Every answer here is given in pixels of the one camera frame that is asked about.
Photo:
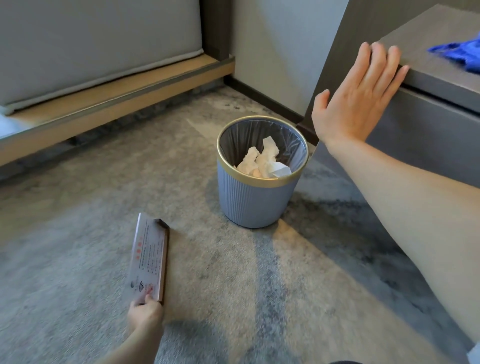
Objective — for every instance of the person's left hand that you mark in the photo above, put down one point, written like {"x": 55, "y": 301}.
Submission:
{"x": 146, "y": 315}

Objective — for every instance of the person's right hand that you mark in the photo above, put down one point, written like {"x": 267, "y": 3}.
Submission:
{"x": 352, "y": 108}

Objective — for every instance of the person's right little finger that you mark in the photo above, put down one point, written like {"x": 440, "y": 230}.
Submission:
{"x": 398, "y": 79}

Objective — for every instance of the person's left thumb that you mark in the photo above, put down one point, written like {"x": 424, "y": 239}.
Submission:
{"x": 149, "y": 299}

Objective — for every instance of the person's right thumb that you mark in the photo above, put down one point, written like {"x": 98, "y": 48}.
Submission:
{"x": 321, "y": 105}

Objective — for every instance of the person's right middle finger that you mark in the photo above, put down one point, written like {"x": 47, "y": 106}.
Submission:
{"x": 376, "y": 62}

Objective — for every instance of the clear sign card wooden base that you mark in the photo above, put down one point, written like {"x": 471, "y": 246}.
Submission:
{"x": 148, "y": 258}

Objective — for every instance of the person's left forearm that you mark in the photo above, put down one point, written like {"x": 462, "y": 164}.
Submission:
{"x": 133, "y": 347}

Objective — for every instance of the person's right forearm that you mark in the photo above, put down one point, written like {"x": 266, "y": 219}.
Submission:
{"x": 412, "y": 202}

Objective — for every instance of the grey wooden desk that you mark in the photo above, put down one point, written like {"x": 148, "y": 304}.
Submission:
{"x": 431, "y": 123}

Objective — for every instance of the dark skirting board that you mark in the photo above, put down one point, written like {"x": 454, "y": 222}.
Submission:
{"x": 262, "y": 99}

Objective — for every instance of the blue cloth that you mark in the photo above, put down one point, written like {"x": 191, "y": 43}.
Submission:
{"x": 463, "y": 52}

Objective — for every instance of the flat white paper scrap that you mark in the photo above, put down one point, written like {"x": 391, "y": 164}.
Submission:
{"x": 281, "y": 169}

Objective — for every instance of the crumpled white tissue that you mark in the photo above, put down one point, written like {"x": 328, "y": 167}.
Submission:
{"x": 258, "y": 161}

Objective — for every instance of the black bin liner bag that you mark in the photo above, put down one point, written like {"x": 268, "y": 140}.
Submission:
{"x": 240, "y": 138}

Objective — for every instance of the blue ribbed bin gold rim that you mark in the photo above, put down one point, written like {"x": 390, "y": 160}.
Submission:
{"x": 255, "y": 202}

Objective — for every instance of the grey upholstered bed panel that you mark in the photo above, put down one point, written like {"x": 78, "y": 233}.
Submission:
{"x": 93, "y": 45}

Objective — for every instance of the wooden bed frame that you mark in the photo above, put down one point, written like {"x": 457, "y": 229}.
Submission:
{"x": 112, "y": 97}

